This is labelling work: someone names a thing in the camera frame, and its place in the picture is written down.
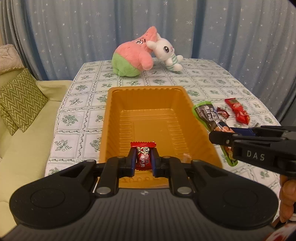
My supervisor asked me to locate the light green sofa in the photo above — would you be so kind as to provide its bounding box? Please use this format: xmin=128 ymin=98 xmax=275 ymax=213
xmin=0 ymin=67 xmax=74 ymax=233

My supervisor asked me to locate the green snack packet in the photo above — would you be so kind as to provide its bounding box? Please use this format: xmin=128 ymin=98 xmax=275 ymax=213
xmin=193 ymin=100 xmax=239 ymax=166

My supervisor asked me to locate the white rabbit plush toy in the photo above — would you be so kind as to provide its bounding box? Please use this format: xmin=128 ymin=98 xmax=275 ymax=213
xmin=146 ymin=32 xmax=183 ymax=72

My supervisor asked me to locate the orange plastic tray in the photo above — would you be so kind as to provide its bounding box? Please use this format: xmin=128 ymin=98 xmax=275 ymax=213
xmin=98 ymin=86 xmax=223 ymax=189

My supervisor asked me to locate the person's right hand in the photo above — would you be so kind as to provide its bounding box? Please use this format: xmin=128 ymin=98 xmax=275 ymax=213
xmin=279 ymin=175 xmax=296 ymax=223

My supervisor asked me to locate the floral checked tablecloth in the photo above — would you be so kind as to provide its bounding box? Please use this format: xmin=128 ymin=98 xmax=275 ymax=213
xmin=45 ymin=58 xmax=284 ymax=193

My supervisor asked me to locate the dark red candy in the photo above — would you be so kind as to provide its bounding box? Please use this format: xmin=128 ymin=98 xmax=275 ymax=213
xmin=216 ymin=107 xmax=229 ymax=119

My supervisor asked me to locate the pink starfish plush toy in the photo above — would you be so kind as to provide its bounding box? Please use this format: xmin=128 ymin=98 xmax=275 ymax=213
xmin=111 ymin=26 xmax=160 ymax=77

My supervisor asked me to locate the beige embroidered cushion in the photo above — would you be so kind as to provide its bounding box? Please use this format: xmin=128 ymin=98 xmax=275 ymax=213
xmin=0 ymin=44 xmax=25 ymax=75

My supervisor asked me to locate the red snack packet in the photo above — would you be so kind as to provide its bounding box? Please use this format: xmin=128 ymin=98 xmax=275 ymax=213
xmin=224 ymin=98 xmax=251 ymax=124

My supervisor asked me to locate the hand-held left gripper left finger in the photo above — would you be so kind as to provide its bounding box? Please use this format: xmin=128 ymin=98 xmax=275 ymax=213
xmin=55 ymin=148 xmax=137 ymax=198

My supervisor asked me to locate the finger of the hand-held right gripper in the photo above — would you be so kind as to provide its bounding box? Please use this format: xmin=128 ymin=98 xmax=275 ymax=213
xmin=231 ymin=125 xmax=296 ymax=137
xmin=208 ymin=130 xmax=287 ymax=147

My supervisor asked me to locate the red white clothing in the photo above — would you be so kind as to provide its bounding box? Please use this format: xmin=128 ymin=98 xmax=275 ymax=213
xmin=264 ymin=222 xmax=296 ymax=241

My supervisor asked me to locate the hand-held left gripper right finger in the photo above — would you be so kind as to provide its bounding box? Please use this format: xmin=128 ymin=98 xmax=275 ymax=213
xmin=151 ymin=148 xmax=232 ymax=198

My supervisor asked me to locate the blue starry curtain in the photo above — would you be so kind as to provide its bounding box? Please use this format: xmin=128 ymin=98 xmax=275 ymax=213
xmin=0 ymin=0 xmax=296 ymax=127

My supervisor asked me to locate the green zigzag cushion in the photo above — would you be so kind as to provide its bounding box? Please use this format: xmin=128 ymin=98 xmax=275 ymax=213
xmin=0 ymin=68 xmax=49 ymax=133
xmin=0 ymin=105 xmax=18 ymax=136

